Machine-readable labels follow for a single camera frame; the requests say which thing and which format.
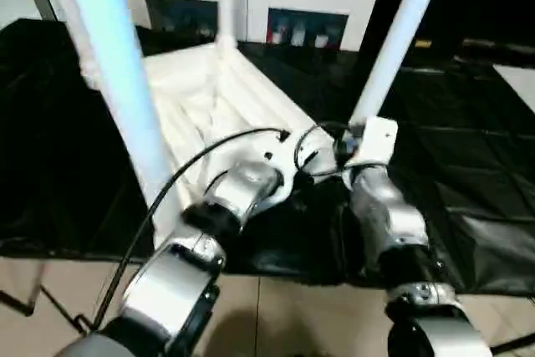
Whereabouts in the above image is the black folding stand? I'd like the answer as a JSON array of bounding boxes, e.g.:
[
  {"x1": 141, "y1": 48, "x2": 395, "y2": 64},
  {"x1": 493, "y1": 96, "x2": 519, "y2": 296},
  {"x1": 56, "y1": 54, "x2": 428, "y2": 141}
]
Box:
[{"x1": 0, "y1": 286, "x2": 94, "y2": 334}]

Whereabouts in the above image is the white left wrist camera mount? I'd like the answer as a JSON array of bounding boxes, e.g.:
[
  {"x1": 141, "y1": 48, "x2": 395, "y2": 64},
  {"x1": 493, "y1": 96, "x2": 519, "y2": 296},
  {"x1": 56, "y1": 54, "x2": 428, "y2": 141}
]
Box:
[{"x1": 266, "y1": 127, "x2": 333, "y2": 197}]

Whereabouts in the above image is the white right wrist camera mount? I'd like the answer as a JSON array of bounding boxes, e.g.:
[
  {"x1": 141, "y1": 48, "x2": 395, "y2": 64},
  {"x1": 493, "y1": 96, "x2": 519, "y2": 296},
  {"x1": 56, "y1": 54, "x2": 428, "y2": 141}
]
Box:
[{"x1": 339, "y1": 116, "x2": 399, "y2": 172}]

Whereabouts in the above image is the black work mat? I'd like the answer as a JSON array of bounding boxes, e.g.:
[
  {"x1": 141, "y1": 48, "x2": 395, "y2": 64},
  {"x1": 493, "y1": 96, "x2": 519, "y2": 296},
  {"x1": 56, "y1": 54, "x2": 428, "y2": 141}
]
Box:
[{"x1": 0, "y1": 18, "x2": 535, "y2": 298}]

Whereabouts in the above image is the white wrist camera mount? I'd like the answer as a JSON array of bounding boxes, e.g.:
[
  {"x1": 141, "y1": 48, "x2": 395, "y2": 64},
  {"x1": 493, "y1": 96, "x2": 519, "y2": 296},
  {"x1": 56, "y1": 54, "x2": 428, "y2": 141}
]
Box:
[
  {"x1": 339, "y1": 116, "x2": 399, "y2": 172},
  {"x1": 266, "y1": 127, "x2": 333, "y2": 197}
]

